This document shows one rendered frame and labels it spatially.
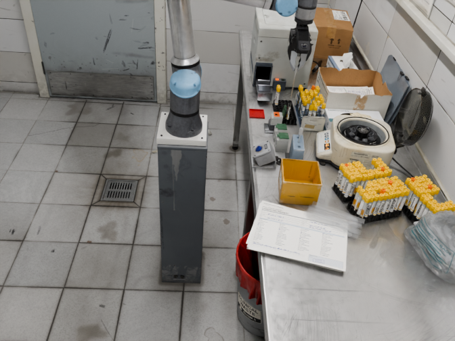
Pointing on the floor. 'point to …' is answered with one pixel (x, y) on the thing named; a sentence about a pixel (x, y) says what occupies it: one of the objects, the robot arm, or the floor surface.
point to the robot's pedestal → (181, 210)
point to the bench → (357, 332)
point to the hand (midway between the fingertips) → (296, 68)
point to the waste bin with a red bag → (248, 289)
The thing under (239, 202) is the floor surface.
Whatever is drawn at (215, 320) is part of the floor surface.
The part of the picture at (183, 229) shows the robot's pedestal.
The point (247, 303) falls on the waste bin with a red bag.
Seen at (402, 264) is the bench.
